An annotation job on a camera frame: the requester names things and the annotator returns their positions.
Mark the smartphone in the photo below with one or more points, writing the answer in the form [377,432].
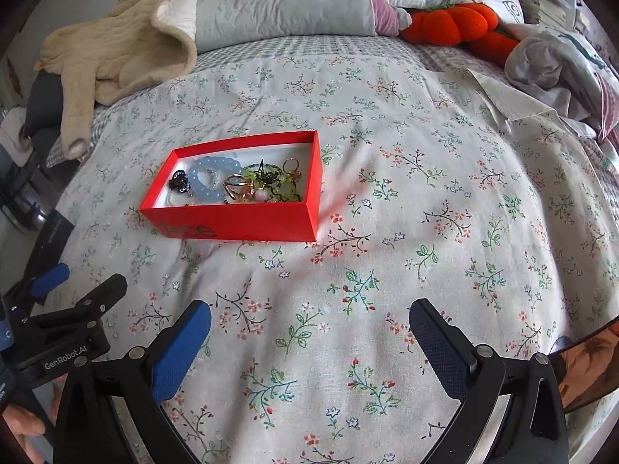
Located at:
[587,371]

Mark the grey pillow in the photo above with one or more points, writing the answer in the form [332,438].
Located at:
[222,23]

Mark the stack of books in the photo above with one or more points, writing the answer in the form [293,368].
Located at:
[554,13]

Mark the black flower hair clip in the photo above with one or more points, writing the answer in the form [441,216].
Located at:
[179,182]

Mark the left hand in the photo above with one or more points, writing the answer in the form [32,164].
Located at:
[27,417]

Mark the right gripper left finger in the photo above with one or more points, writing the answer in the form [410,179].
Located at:
[88,429]

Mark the crumpled grey clothes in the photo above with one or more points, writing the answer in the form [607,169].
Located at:
[562,70]

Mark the gold spiral bangle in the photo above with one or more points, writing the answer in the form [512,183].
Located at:
[239,188]

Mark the black booklet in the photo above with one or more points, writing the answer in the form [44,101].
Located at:
[49,246]

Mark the beige fleece blanket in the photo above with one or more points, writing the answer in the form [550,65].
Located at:
[104,60]

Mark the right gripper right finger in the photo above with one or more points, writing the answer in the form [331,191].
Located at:
[533,429]

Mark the floral bed sheet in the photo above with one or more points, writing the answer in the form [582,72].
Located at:
[439,180]

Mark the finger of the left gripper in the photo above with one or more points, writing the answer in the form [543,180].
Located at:
[90,308]
[25,294]

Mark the red jewelry box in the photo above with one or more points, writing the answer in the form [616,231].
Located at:
[263,187]

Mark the orange pumpkin plush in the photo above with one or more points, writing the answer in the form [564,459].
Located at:
[473,26]

